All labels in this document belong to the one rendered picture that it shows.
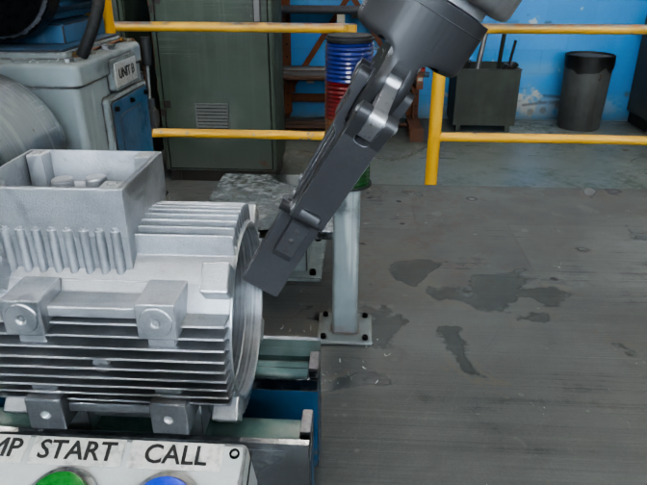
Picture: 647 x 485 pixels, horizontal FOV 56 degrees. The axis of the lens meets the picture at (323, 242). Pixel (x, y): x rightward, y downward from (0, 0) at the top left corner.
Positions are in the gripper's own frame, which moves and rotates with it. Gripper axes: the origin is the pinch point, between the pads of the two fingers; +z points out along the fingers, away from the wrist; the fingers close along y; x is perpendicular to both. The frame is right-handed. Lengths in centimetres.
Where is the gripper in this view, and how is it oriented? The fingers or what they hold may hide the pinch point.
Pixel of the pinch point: (282, 248)
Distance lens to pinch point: 45.1
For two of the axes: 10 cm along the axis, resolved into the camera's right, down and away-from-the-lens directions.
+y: -0.6, 4.2, -9.0
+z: -5.0, 7.7, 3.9
